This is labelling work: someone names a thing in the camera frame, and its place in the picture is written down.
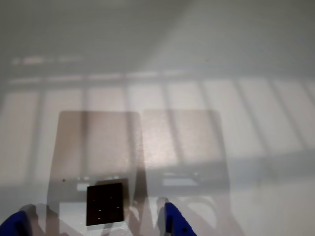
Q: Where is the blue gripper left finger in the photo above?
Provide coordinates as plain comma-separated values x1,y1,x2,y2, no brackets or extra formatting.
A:
0,210,32,236

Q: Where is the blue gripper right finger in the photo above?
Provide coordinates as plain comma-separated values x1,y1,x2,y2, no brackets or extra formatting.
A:
164,202,197,236

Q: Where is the black lego brick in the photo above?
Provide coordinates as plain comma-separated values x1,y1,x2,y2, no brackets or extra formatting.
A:
86,182,125,226

